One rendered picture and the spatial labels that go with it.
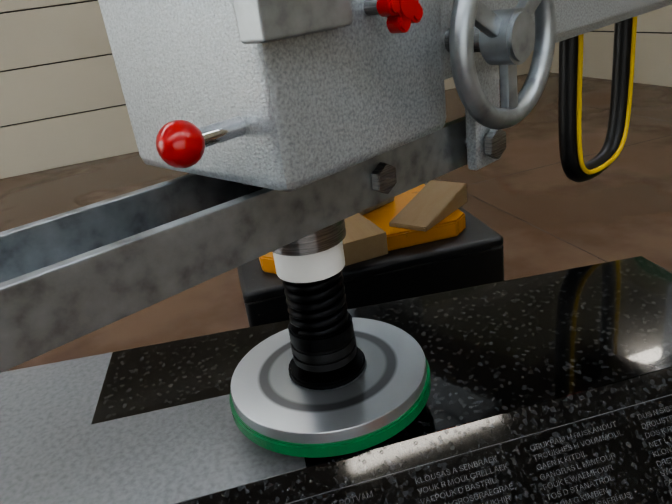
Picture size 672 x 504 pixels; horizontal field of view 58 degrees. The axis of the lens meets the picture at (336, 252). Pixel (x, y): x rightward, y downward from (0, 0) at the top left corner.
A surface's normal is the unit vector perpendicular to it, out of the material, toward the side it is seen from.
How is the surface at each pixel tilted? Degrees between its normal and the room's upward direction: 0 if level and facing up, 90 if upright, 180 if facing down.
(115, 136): 90
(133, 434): 0
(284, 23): 90
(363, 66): 90
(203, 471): 0
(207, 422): 0
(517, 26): 90
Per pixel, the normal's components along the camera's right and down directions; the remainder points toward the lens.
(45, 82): 0.33, 0.34
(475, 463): 0.07, -0.39
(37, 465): -0.13, -0.91
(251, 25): -0.69, 0.37
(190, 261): 0.70, 0.19
